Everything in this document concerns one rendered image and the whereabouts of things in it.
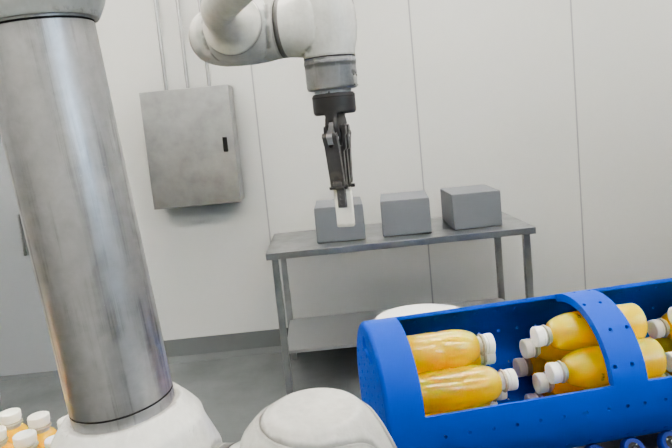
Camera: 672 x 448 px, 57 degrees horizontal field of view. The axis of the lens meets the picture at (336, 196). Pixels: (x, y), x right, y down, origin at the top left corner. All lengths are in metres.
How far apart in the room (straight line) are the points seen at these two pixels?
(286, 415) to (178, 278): 4.13
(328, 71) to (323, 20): 0.08
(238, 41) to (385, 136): 3.49
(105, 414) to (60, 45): 0.33
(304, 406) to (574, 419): 0.68
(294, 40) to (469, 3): 3.65
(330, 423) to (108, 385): 0.21
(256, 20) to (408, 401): 0.68
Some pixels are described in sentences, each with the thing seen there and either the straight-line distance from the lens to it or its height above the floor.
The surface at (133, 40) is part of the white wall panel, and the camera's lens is 4.69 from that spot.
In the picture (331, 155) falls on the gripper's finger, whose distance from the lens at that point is 1.04.
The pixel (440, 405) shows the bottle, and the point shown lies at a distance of 1.16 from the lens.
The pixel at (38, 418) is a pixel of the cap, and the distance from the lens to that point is 1.35.
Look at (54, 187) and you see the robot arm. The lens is 0.59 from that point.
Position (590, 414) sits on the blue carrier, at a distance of 1.22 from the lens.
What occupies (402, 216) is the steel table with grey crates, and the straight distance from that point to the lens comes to 3.79.
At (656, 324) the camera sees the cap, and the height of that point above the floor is 1.13.
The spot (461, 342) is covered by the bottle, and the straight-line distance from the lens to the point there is 1.19.
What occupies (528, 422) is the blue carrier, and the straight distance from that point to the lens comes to 1.17.
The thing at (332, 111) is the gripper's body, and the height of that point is 1.63.
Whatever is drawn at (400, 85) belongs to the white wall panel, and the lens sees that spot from 4.51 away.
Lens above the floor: 1.60
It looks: 7 degrees down
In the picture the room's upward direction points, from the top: 6 degrees counter-clockwise
